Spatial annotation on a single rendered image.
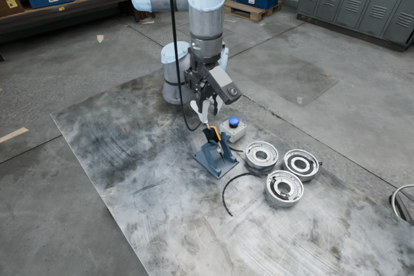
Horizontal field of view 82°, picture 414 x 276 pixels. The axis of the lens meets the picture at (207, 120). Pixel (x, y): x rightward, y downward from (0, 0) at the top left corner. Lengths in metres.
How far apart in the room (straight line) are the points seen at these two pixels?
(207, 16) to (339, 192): 0.63
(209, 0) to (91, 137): 0.68
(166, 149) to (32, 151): 1.60
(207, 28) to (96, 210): 1.45
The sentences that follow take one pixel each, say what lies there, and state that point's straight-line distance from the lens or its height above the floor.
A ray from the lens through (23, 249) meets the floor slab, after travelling 1.86.
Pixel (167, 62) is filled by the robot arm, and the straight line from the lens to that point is 0.96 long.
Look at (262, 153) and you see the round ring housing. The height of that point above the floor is 0.82.
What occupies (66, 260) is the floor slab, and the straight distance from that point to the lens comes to 1.70.
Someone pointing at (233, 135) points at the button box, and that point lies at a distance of 0.85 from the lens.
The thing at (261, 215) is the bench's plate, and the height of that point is 0.80.
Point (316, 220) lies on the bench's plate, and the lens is 0.78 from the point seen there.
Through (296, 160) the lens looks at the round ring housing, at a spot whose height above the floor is 0.82.
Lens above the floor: 1.45
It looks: 43 degrees down
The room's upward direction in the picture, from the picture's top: straight up
